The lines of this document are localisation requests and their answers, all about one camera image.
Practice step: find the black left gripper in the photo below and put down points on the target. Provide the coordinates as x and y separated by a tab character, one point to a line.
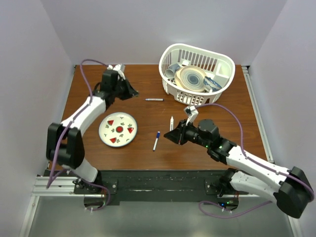
130	92

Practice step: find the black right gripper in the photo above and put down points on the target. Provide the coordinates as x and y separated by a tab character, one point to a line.
178	133

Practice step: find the white pen green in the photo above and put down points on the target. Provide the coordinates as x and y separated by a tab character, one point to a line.
171	127

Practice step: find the white pen blue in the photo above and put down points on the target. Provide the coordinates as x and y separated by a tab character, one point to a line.
155	144

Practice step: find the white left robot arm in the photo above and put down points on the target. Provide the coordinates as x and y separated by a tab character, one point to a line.
64	140

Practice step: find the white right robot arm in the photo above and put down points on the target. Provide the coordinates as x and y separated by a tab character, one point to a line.
288	188

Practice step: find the purple capped pen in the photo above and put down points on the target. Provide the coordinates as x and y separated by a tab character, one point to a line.
154	99

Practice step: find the watermelon pattern plate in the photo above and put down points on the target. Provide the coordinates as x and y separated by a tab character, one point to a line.
118	129

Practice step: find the blue white mug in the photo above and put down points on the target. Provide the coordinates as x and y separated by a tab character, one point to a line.
171	71

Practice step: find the beige ceramic plate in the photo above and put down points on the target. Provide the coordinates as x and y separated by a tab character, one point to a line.
190	78

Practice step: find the white plastic dish basket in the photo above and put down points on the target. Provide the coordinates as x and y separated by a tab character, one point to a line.
218	67

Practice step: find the blue white bowl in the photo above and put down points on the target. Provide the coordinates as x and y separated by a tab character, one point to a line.
210	85

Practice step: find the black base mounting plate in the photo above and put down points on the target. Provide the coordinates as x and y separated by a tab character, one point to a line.
164	185

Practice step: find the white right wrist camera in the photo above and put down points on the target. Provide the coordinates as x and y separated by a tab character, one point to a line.
191	113

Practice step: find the aluminium frame rail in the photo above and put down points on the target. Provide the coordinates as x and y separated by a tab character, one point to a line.
294	223

